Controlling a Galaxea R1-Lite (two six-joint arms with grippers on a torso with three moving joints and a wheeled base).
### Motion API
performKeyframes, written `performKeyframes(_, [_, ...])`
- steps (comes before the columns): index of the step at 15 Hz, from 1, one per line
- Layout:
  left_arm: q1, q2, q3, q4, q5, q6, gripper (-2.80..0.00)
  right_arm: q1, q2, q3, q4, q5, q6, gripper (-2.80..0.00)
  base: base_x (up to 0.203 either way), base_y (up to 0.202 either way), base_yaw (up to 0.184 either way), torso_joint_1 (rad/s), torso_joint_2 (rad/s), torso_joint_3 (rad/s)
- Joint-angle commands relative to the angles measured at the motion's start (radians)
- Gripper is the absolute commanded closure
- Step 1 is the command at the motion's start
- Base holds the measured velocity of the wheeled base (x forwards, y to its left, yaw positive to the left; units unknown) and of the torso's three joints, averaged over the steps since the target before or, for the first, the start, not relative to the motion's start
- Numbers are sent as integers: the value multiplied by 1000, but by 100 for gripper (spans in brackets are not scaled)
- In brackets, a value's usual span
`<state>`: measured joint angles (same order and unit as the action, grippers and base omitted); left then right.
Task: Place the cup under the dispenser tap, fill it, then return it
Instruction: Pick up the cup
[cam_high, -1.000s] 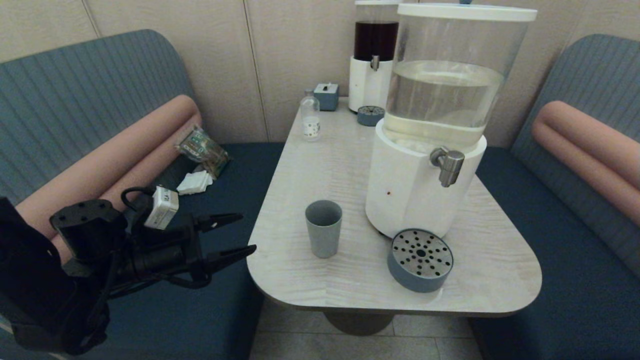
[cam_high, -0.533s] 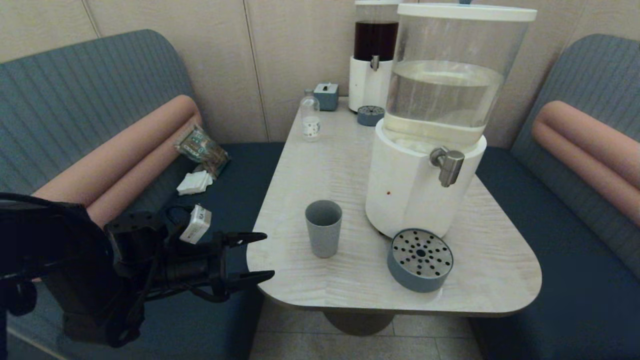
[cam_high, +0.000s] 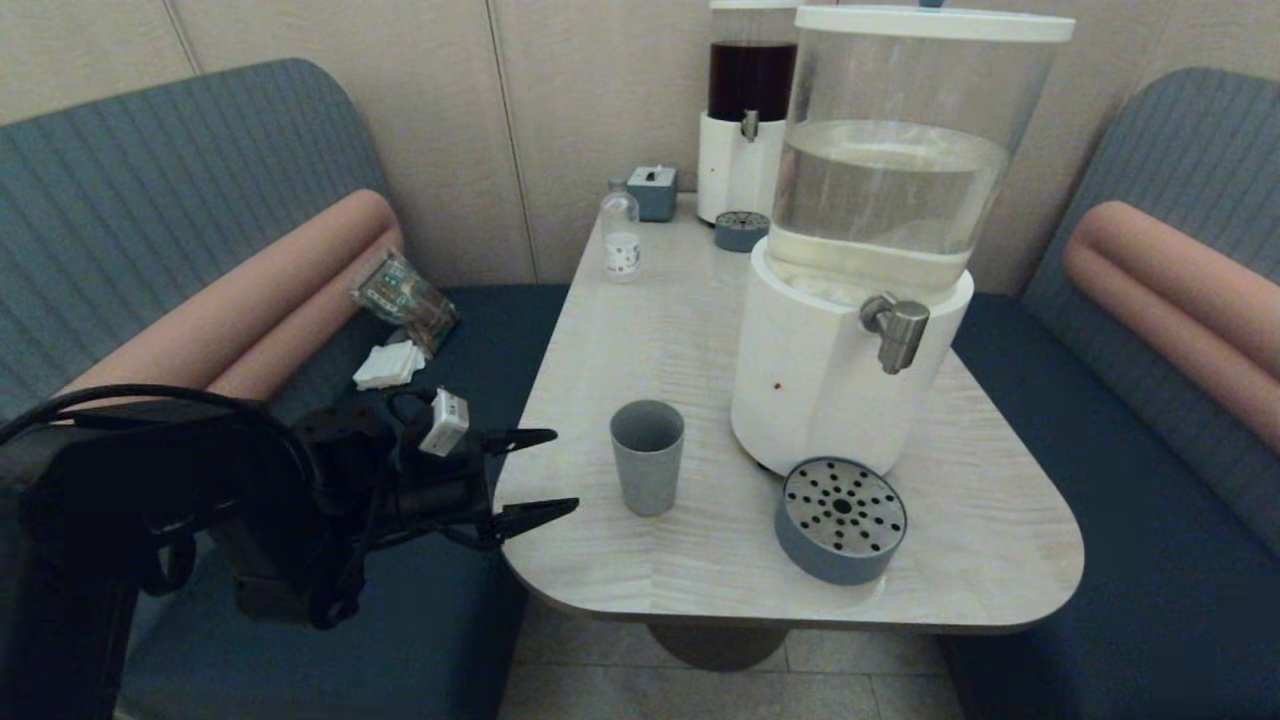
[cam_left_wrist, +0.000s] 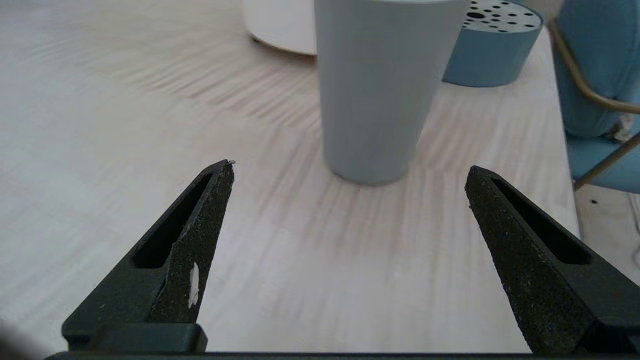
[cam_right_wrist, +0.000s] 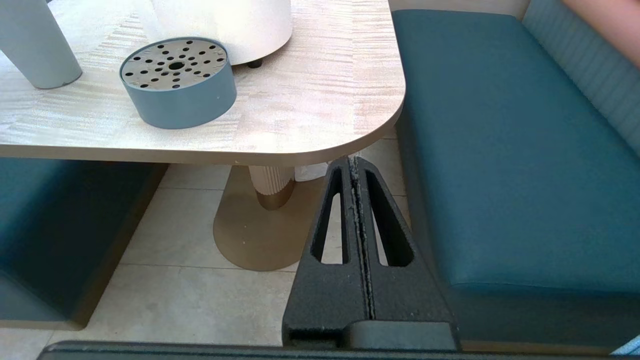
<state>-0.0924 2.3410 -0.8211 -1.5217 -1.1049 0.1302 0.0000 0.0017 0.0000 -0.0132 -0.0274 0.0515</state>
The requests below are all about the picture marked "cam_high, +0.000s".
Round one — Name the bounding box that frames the large clear water dispenser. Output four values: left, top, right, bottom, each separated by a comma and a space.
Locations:
730, 5, 1076, 478

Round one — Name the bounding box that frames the blue-grey ribbed sofa backrest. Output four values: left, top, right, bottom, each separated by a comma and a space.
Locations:
1020, 67, 1280, 556
0, 58, 406, 641

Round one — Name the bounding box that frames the large perforated drip tray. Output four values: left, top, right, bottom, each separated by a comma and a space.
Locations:
774, 456, 908, 585

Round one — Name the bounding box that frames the grey plastic cup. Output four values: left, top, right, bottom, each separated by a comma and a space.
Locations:
610, 400, 686, 517

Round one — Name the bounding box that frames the white water dispenser lid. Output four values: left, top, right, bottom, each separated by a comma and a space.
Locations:
795, 0, 1076, 43

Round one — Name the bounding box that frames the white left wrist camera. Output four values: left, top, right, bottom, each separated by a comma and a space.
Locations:
418, 388, 471, 458

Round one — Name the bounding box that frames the dark blue seat cushion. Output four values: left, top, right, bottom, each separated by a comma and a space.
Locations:
935, 293, 1280, 720
120, 285, 571, 720

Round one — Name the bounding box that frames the white folded napkin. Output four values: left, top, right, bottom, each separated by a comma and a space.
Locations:
353, 340, 427, 391

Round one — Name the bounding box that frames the crinkled snack bag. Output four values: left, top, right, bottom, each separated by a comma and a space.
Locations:
350, 250, 462, 359

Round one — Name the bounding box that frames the dark tea dispenser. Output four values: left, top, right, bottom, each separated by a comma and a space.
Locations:
696, 0, 801, 227

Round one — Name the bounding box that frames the small perforated drip tray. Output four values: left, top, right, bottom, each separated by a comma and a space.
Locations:
714, 211, 771, 253

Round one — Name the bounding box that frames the large steel dispenser tap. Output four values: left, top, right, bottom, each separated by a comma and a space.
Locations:
860, 293, 931, 376

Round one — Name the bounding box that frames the dark round table pedestal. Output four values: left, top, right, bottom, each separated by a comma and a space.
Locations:
645, 622, 791, 673

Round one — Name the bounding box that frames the blue-grey tissue box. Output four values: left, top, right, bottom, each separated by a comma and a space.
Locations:
628, 165, 679, 223

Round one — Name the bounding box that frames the pink sofa bolster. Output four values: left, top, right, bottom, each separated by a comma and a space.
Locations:
1062, 201, 1280, 456
55, 188, 406, 401

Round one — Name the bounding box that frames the clear bottle white label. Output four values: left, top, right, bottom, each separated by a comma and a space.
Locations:
601, 178, 642, 283

